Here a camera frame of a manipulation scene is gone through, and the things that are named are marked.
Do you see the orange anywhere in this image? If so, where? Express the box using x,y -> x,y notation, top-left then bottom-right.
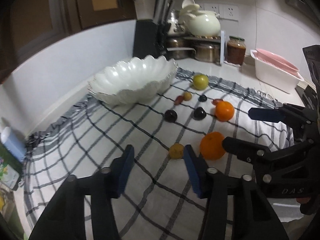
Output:
215,101 -> 235,122
200,132 -> 226,160

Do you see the red grape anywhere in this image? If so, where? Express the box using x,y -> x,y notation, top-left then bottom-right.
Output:
212,99 -> 223,106
174,95 -> 184,106

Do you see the dark plum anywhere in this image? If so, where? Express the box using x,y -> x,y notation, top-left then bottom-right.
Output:
164,109 -> 177,122
193,107 -> 207,120

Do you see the small dark grape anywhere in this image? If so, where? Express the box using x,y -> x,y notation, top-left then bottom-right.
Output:
198,94 -> 208,102

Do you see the yellow-brown small fruit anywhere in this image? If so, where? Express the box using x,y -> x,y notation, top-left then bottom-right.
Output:
168,143 -> 184,159

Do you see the checkered white kitchen cloth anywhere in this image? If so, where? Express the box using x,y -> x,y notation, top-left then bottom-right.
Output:
23,69 -> 293,239

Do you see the person's hand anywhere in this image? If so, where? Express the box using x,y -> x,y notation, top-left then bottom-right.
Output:
296,197 -> 310,204

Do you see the white pink drain basket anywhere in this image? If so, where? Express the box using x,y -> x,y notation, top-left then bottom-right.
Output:
251,50 -> 304,94

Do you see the green dish soap bottle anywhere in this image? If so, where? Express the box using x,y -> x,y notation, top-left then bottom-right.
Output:
0,144 -> 23,191

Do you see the small yellow fruit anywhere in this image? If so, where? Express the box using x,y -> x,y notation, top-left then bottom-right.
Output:
183,92 -> 193,101

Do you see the glass jar red sauce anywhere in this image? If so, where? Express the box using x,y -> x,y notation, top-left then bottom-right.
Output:
227,36 -> 246,66

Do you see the green apple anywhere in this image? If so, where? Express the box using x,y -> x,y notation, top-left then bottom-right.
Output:
193,74 -> 209,90

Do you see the blue pump bottle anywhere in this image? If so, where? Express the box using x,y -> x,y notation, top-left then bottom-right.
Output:
1,125 -> 27,163

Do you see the steel pot right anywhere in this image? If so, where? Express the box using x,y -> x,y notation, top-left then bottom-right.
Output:
194,43 -> 220,64

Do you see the metal corner rack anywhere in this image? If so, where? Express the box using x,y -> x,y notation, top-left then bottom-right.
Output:
184,30 -> 226,66

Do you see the steel pot left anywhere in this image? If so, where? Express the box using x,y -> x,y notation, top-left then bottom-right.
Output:
166,37 -> 195,60

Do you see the cream ceramic pot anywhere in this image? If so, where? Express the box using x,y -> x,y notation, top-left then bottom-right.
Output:
178,4 -> 221,37

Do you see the white scalloped fruit bowl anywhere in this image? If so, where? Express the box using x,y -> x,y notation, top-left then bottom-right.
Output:
87,55 -> 178,105

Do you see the steel lidded pot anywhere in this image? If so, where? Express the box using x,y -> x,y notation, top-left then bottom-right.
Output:
167,10 -> 186,36

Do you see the black knife block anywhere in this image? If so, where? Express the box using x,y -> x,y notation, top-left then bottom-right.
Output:
133,20 -> 166,59

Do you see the white wall socket strip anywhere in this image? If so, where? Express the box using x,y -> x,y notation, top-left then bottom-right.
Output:
200,3 -> 239,21

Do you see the steel knife handle middle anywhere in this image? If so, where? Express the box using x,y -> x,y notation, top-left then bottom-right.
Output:
159,0 -> 168,24

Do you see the steel knife handle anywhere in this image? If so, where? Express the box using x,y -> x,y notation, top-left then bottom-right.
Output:
159,0 -> 168,24
164,0 -> 175,23
152,0 -> 163,24

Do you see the steel knife handle right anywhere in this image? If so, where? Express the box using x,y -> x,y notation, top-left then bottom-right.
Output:
164,0 -> 175,23

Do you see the steel knife handle left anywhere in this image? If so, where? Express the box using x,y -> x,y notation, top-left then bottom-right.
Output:
152,0 -> 163,24

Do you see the dark brown window frame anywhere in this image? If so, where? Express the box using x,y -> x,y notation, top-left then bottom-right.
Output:
10,0 -> 136,61

